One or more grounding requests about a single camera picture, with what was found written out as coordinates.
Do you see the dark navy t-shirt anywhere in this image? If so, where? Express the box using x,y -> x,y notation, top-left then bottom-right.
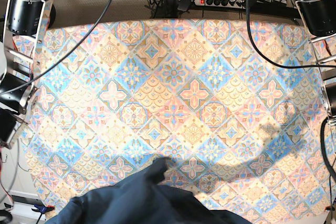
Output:
47,158 -> 249,223

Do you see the colourful patterned tablecloth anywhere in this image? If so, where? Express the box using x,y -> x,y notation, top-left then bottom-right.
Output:
20,19 -> 335,223

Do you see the lower left table clamp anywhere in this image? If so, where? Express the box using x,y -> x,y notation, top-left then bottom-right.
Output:
7,202 -> 51,223

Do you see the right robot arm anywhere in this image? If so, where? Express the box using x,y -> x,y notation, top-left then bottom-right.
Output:
1,0 -> 54,149

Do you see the white power strip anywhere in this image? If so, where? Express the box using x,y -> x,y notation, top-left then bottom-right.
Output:
194,0 -> 245,9

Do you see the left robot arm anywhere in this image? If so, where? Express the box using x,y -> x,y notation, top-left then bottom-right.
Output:
294,0 -> 335,179

